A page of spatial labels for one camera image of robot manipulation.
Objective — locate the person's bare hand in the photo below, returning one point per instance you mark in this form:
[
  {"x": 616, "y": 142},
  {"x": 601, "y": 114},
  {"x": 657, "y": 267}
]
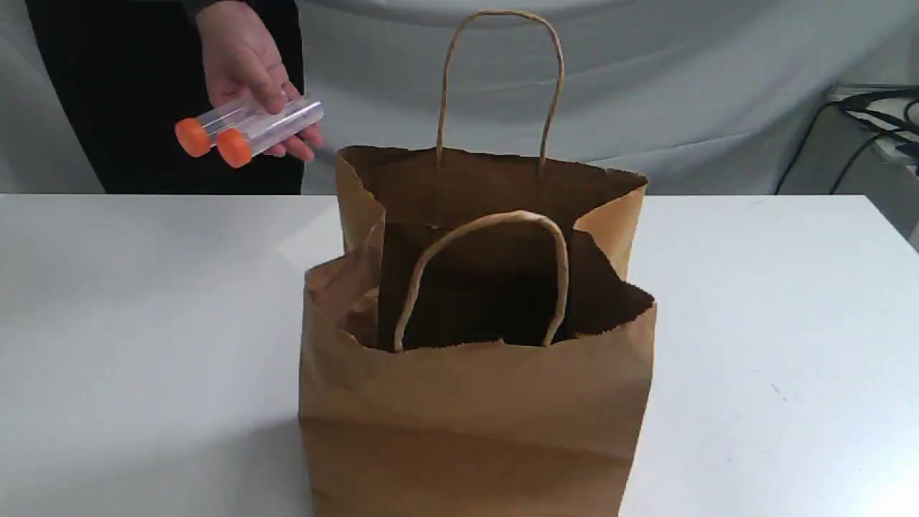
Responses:
[{"x": 240, "y": 57}]

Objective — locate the clear tube orange cap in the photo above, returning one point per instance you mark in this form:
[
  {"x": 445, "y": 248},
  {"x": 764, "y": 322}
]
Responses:
[
  {"x": 261, "y": 130},
  {"x": 197, "y": 135}
]

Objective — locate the brown paper shopping bag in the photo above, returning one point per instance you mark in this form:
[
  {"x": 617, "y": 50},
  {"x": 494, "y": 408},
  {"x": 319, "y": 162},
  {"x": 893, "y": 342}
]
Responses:
[{"x": 477, "y": 350}]

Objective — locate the person's black clothed torso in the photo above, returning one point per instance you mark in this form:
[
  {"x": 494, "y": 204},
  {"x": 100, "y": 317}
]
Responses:
[{"x": 125, "y": 72}]

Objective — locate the grey backdrop cloth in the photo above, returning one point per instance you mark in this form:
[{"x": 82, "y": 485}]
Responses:
[{"x": 698, "y": 95}]

